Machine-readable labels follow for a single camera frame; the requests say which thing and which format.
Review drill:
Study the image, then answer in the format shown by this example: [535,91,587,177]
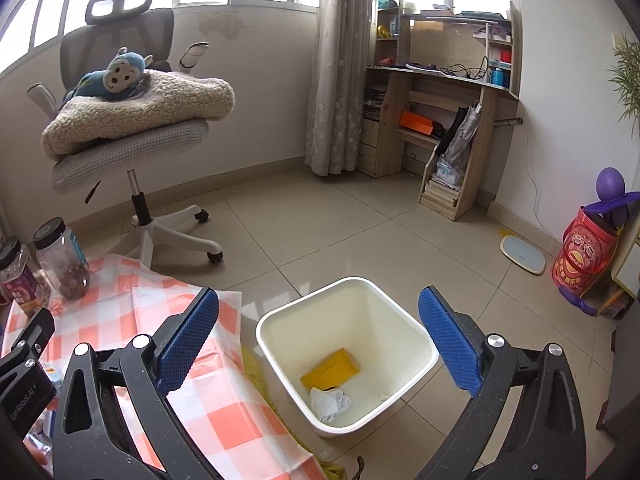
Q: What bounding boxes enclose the stack of magazines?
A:
[362,87,388,121]

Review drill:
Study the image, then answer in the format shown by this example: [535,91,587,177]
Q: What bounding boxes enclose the yellow cardboard box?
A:
[300,347,362,391]

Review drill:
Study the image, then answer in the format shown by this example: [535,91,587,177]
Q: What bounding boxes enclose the plastic bag of packets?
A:
[435,157,463,191]

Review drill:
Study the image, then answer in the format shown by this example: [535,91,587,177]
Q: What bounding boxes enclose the white cabinet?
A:
[611,230,640,301]

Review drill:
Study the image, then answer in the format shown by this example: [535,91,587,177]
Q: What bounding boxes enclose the white wall cable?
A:
[520,125,557,261]

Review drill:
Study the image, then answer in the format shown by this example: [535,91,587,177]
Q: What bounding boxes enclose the crumpled white tissue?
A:
[308,386,352,423]

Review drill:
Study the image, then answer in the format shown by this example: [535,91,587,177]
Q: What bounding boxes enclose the black cables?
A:
[442,57,488,80]

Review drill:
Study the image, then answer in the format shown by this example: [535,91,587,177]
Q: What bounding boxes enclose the white plastic trash bin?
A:
[255,276,440,440]

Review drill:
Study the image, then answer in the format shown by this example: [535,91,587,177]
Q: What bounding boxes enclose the cream fleece blanket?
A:
[41,70,236,162]

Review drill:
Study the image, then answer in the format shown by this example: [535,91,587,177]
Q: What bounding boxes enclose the orange checked tablecloth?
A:
[0,252,328,480]

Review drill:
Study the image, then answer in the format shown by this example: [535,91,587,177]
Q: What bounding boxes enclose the purple jump ball toy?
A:
[580,167,632,226]

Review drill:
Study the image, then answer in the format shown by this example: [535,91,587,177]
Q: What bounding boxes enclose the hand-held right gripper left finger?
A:
[51,286,223,480]

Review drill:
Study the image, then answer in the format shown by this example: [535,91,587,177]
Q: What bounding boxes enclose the stack of books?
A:
[422,180,461,208]

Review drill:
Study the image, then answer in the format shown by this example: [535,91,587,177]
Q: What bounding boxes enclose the purple plastic toy bat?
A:
[565,290,598,317]

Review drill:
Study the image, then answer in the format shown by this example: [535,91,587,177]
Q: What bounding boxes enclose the grey mesh office chair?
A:
[26,0,224,265]

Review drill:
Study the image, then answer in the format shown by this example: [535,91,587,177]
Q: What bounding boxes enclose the orange box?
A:
[398,111,435,136]

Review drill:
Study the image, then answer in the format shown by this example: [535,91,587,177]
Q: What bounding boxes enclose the light blue bathroom scale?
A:
[500,234,547,276]

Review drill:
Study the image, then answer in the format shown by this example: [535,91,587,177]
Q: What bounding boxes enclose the clear jar with nuts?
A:
[32,217,92,303]

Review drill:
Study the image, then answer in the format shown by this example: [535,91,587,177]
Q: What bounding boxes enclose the wooden desk with shelves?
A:
[359,0,523,222]

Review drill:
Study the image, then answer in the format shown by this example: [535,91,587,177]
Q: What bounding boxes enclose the red printed drum bucket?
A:
[551,205,617,297]

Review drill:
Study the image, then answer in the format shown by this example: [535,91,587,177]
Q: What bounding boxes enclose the green potted plant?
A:
[611,34,640,138]

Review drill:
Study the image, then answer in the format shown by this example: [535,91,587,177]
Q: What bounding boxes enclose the beige lace curtain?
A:
[304,0,382,177]

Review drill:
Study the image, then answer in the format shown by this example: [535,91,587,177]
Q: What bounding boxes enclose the blue monkey plush toy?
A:
[62,48,153,106]

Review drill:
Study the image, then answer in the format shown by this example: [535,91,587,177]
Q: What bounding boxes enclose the clear jar with purple label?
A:
[0,236,41,311]

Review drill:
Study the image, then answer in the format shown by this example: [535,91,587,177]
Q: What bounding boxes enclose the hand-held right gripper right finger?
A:
[416,285,587,480]

